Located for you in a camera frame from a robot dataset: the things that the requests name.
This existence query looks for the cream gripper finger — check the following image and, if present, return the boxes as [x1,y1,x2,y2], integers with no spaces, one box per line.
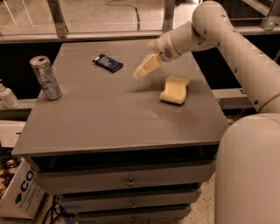
[133,53,162,79]

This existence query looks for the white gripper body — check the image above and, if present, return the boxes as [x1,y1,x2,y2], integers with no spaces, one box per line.
[147,31,179,62]

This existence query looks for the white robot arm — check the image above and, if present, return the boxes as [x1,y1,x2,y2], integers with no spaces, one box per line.
[134,0,280,224]

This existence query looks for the yellow sponge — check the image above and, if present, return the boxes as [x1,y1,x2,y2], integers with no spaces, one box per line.
[159,76,190,105]

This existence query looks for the grey drawer cabinet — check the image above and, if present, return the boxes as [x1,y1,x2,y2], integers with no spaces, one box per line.
[11,38,231,224]

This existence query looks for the silver drink can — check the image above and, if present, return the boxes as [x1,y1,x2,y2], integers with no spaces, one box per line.
[30,55,62,100]

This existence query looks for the top grey drawer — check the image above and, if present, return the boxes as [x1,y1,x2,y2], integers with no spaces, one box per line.
[35,161,215,195]

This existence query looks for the grey drawer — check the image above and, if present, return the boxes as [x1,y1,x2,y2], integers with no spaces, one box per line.
[59,188,201,214]
[35,161,215,195]
[77,206,191,224]

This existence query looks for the white plastic bottle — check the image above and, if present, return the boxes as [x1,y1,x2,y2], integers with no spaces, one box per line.
[0,82,19,109]

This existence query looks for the bottom grey drawer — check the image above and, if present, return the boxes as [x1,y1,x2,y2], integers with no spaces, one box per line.
[77,206,191,224]

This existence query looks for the middle grey drawer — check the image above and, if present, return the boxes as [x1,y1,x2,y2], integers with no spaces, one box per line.
[59,188,201,214]

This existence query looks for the white cardboard box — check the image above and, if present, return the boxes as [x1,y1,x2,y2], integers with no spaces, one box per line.
[0,159,45,220]

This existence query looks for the black floor cable outside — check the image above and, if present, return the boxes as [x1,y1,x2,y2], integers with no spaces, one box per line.
[104,0,142,32]

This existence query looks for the metal window frame rail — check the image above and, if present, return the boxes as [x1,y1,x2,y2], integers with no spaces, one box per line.
[0,0,280,45]

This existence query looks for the black cables under cabinet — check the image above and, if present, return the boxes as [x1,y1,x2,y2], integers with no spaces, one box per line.
[42,194,77,224]

